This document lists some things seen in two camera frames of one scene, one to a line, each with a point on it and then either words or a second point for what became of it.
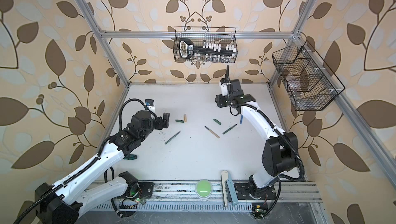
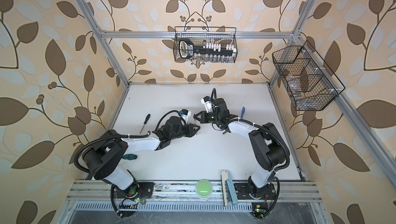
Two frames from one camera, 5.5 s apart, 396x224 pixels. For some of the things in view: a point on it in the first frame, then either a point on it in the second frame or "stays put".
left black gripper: [160, 125] to [191, 129]
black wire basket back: [202, 44] stays put
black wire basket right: [311, 84] stays put
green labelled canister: [187, 49] stays put
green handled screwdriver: [130, 157] stays put
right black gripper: [218, 99] to [203, 120]
